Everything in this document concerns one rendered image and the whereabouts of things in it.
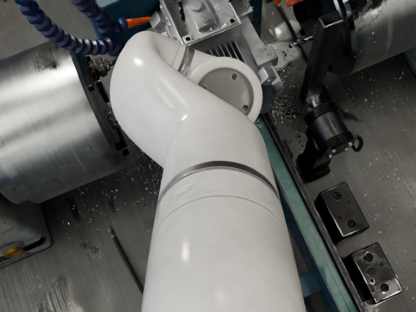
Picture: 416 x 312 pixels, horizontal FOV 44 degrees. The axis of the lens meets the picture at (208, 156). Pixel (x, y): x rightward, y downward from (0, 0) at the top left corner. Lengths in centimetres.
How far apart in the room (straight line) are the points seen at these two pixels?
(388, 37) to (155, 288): 73
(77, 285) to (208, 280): 87
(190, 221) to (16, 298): 88
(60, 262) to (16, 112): 41
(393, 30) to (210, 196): 66
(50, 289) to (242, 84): 72
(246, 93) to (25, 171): 43
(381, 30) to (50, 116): 55
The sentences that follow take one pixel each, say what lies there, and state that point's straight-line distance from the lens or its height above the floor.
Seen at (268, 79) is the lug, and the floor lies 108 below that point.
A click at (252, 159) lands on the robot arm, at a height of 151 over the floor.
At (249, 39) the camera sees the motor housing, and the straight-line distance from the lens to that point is 92.
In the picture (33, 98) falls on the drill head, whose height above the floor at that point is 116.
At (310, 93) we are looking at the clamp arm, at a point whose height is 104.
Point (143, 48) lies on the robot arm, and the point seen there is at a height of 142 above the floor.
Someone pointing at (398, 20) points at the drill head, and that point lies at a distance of 92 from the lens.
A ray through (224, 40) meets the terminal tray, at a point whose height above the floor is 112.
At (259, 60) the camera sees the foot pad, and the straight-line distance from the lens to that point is 89.
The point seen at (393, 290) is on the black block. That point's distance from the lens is 103.
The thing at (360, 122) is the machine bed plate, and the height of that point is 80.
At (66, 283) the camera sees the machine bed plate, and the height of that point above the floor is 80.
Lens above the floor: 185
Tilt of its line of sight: 72 degrees down
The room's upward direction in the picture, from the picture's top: 12 degrees counter-clockwise
